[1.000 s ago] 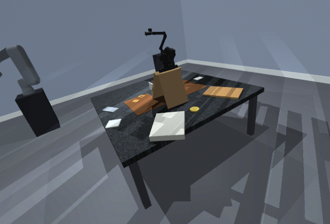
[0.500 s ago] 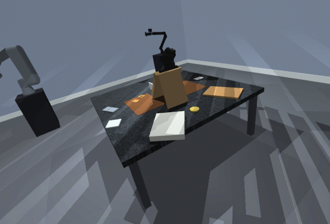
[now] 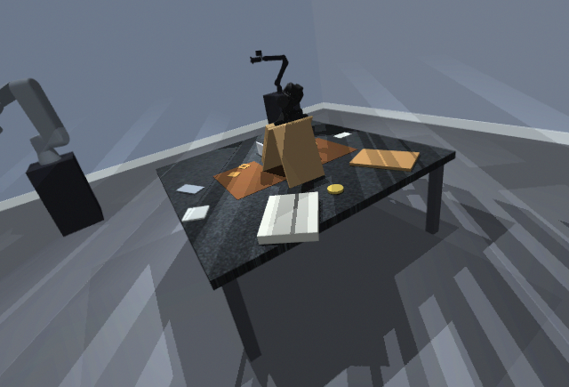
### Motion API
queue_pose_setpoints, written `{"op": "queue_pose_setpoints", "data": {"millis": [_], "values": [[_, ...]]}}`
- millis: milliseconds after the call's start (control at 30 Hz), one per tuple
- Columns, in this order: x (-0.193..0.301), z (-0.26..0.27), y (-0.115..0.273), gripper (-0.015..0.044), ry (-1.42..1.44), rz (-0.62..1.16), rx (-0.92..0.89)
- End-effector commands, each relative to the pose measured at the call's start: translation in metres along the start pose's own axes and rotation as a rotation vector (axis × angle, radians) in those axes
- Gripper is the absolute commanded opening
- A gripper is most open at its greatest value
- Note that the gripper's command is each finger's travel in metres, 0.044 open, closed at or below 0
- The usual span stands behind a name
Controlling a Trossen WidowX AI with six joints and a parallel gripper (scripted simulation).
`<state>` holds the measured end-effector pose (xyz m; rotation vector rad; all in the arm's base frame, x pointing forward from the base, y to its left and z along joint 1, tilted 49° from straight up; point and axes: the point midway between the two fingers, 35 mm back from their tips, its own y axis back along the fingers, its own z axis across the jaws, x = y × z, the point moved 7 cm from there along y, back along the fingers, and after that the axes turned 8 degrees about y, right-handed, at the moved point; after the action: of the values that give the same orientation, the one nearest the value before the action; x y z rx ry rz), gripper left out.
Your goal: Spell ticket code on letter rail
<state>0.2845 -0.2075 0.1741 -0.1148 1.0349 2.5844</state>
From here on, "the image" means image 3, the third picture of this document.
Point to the yellow round disc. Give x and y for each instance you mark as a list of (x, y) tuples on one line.
[(335, 189)]

